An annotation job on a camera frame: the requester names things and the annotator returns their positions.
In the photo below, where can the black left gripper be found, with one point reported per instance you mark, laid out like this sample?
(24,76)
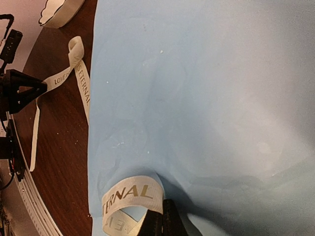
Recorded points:
(17,90)

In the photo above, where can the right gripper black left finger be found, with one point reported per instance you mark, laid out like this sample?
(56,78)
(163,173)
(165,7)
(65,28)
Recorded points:
(152,224)

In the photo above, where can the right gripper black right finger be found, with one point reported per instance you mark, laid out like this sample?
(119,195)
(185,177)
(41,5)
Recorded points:
(172,223)

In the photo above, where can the cream printed ribbon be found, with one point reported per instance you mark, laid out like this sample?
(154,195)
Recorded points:
(125,204)

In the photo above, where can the blue wrapping paper sheet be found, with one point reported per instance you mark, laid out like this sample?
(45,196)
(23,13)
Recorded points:
(215,98)

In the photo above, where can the white scalloped dish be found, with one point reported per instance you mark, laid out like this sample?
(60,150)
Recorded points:
(57,13)

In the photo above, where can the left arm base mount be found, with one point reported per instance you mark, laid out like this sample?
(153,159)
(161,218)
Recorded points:
(10,149)

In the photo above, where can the front aluminium rail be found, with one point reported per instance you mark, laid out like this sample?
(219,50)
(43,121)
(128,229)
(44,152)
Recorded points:
(32,201)

